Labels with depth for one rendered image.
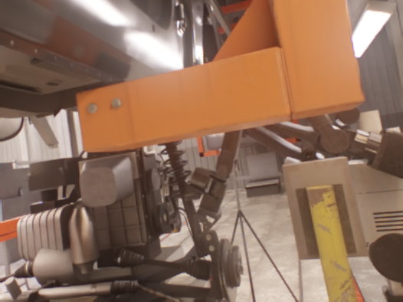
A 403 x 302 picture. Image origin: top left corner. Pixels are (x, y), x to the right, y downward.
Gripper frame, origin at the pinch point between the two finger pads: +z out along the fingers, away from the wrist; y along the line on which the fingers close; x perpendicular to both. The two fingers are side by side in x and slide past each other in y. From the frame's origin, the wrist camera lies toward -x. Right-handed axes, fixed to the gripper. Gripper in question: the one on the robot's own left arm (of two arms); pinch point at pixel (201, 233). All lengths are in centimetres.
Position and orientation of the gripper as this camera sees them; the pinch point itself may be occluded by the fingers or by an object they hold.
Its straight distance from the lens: 133.0
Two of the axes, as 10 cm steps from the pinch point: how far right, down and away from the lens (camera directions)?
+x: 8.9, 3.4, -2.9
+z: -3.4, 9.4, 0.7
